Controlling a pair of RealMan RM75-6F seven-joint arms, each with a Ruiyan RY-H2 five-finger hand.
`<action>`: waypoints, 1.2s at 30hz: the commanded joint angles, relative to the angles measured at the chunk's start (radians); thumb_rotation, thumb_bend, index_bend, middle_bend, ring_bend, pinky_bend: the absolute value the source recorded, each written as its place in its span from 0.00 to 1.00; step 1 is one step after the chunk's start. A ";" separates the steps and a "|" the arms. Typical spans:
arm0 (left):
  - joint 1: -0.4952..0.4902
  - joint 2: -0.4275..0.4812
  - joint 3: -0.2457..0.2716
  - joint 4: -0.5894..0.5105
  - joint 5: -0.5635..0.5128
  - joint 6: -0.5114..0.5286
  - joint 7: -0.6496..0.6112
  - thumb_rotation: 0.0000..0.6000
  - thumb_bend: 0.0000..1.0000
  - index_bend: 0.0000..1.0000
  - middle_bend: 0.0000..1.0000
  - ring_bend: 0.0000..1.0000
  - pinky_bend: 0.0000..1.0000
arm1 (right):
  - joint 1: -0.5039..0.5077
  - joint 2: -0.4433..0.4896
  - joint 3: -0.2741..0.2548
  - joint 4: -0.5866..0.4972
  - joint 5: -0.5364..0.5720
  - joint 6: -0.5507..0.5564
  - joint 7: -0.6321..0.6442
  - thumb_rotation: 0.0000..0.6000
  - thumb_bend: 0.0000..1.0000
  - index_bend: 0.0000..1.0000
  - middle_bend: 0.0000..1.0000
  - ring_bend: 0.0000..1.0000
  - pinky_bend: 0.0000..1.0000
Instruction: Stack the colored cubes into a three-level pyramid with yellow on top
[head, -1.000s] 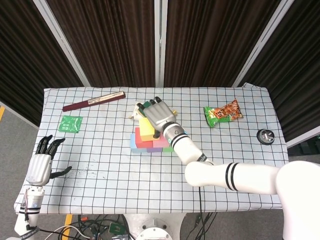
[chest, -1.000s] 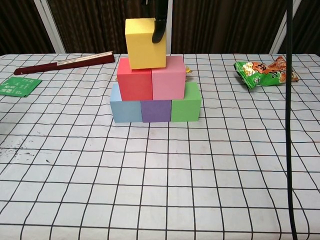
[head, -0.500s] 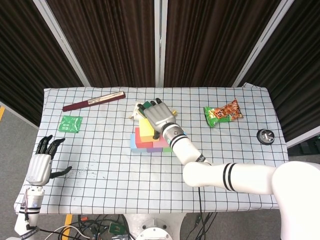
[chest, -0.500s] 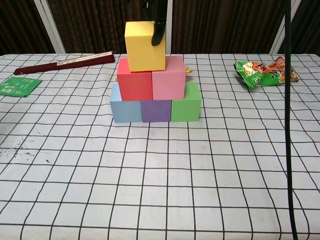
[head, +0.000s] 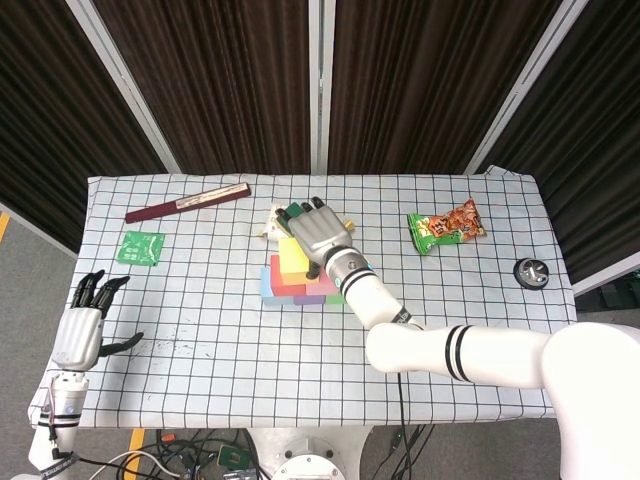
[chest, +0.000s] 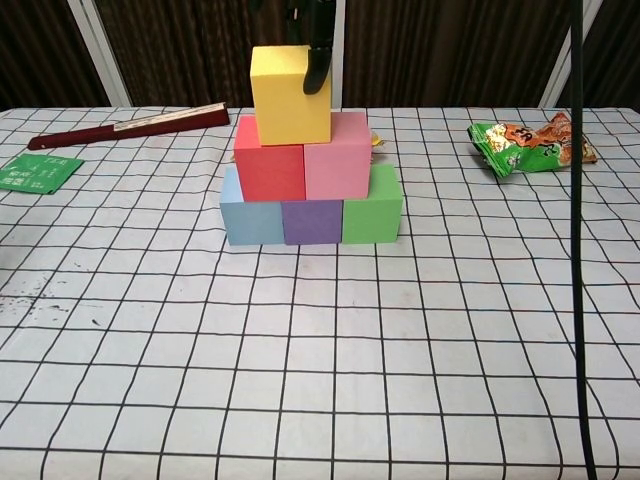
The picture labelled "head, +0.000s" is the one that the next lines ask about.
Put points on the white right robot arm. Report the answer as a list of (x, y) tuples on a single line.
[(475, 350)]

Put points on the light blue foam cube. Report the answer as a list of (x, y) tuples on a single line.
[(266, 290)]

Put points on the dark brown curtain panel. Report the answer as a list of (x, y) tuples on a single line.
[(410, 75), (225, 75), (40, 125), (600, 125)]

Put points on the grey partition frame post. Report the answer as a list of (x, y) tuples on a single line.
[(320, 75), (526, 85), (124, 85)]

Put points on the yellow foam cube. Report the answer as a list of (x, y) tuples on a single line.
[(292, 257)]

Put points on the green orange snack bag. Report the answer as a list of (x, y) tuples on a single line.
[(445, 227)]

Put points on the red foam cube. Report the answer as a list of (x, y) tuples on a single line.
[(285, 290)]

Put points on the green circuit board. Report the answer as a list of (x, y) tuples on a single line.
[(232, 456)]

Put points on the white black checked tablecloth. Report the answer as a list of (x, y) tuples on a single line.
[(225, 375)]

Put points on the grey partition base rail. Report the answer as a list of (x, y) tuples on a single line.
[(605, 279), (35, 230)]

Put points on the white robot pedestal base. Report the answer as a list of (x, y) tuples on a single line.
[(310, 450)]

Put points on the green flat sachet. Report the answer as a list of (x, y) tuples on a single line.
[(139, 248)]

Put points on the dark red folded fan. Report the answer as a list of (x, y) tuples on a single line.
[(165, 208)]

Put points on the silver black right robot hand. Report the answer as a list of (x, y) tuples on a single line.
[(320, 230)]

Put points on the green foam cube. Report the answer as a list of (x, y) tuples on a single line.
[(336, 300)]

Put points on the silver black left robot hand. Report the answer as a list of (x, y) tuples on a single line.
[(77, 340)]

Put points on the white snack packet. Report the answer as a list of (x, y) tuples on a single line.
[(272, 227)]

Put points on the purple foam cube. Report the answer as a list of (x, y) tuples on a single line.
[(309, 300)]

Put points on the pink foam cube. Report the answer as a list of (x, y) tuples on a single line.
[(320, 286)]

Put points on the green yellow sponge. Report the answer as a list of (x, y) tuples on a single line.
[(292, 209)]

